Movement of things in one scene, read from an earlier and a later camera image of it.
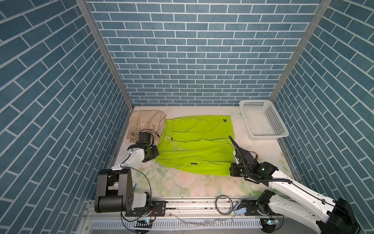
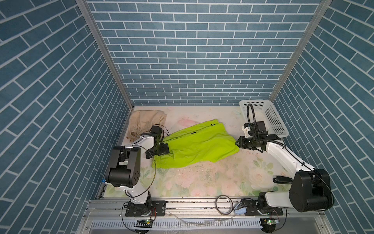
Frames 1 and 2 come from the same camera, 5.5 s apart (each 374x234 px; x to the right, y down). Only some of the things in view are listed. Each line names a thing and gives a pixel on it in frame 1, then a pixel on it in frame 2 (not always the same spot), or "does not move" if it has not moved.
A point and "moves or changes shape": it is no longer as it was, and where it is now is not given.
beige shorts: (146, 121) does not move
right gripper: (232, 169) → (241, 143)
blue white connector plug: (240, 211) does not move
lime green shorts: (199, 143) moves or changes shape
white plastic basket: (263, 120) does not move
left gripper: (155, 152) → (149, 154)
